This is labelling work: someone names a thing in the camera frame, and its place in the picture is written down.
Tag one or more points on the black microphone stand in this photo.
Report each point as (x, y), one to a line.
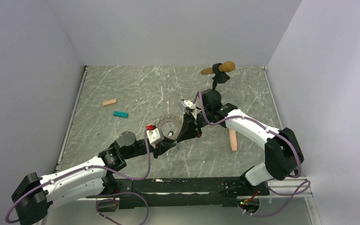
(219, 78)

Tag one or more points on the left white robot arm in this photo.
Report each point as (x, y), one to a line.
(36, 195)

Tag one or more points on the tan wooden block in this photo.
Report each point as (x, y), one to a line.
(109, 102)

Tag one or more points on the black base frame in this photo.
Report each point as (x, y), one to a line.
(164, 192)

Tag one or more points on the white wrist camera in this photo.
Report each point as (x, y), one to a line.
(154, 136)
(188, 107)

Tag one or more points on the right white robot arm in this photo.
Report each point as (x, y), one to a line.
(282, 153)

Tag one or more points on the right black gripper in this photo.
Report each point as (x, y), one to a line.
(191, 129)

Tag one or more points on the pink wooden cylinder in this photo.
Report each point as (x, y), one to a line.
(233, 140)

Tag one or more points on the teal block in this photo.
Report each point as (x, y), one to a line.
(120, 114)

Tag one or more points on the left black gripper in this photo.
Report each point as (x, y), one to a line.
(163, 146)

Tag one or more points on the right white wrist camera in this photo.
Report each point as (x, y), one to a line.
(188, 107)

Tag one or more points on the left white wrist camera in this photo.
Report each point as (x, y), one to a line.
(154, 136)

